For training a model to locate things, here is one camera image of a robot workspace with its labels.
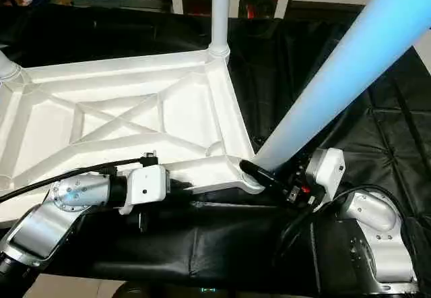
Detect white plastic table leg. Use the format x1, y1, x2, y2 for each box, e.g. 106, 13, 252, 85
207, 0, 233, 57
241, 0, 431, 192
0, 50, 22, 83

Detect white plastic table top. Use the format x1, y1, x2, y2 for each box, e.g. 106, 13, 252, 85
0, 45, 267, 228

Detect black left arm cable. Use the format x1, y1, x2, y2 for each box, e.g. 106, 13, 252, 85
0, 151, 159, 206

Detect black mat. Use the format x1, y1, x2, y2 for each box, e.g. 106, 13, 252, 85
0, 5, 431, 297

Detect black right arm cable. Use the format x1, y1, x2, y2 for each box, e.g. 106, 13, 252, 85
273, 185, 418, 272

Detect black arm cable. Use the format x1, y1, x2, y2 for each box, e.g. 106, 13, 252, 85
0, 151, 159, 206
273, 185, 418, 272

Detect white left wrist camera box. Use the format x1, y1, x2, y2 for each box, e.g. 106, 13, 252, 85
118, 166, 172, 216

